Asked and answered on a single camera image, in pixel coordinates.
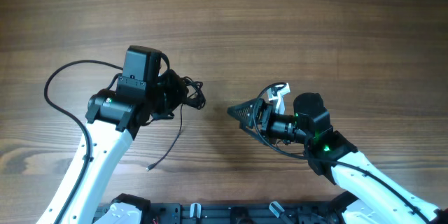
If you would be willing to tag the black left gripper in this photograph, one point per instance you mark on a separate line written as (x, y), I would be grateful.
(158, 113)

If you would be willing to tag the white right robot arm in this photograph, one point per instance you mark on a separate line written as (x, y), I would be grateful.
(369, 195)

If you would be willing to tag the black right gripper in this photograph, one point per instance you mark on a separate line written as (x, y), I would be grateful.
(267, 109)

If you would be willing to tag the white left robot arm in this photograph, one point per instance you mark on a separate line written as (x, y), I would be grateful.
(114, 117)

